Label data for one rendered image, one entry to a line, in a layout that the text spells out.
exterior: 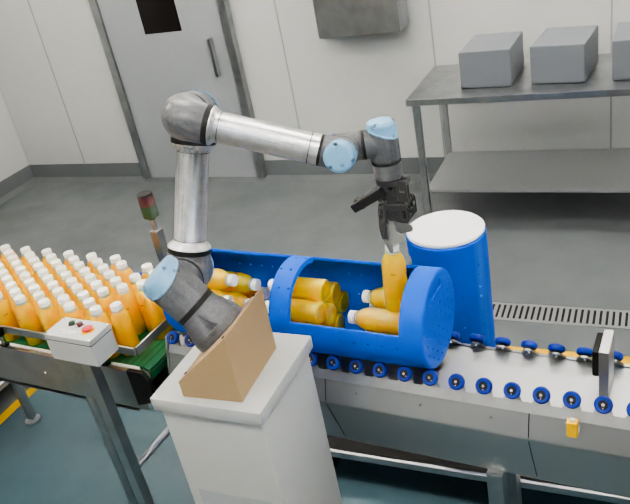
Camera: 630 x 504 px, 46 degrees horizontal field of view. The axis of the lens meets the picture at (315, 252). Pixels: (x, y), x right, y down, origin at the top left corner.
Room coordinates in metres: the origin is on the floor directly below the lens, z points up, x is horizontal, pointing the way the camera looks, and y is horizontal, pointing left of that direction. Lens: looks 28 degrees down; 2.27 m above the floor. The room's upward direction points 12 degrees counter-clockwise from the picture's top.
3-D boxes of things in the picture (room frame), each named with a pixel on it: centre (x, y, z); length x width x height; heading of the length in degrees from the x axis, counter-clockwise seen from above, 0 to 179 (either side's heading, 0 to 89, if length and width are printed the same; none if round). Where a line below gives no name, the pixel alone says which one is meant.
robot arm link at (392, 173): (1.75, -0.23, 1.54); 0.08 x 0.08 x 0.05
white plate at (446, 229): (2.34, -0.47, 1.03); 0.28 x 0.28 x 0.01
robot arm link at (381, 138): (1.75, -0.22, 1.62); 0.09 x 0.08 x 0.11; 81
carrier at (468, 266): (2.34, -0.47, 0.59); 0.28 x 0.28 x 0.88
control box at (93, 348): (2.05, 0.79, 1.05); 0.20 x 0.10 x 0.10; 58
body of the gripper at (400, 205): (1.75, -0.23, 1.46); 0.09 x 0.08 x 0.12; 58
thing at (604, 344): (1.48, -0.66, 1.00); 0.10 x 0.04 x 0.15; 148
